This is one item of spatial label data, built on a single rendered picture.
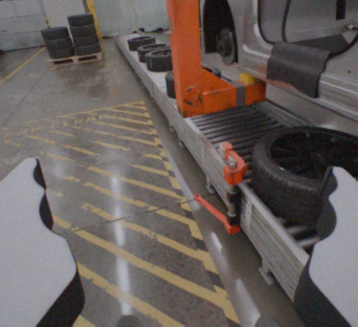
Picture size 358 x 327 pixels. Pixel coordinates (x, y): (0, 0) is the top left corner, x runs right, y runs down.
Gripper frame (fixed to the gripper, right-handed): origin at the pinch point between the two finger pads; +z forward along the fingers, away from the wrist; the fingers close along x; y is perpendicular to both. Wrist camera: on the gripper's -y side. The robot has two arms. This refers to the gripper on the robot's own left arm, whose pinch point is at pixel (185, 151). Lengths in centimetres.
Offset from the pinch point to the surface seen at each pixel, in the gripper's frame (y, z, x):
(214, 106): 63, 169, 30
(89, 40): 105, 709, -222
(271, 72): 32, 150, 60
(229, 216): 101, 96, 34
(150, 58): 81, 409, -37
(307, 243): 89, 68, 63
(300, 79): 29, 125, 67
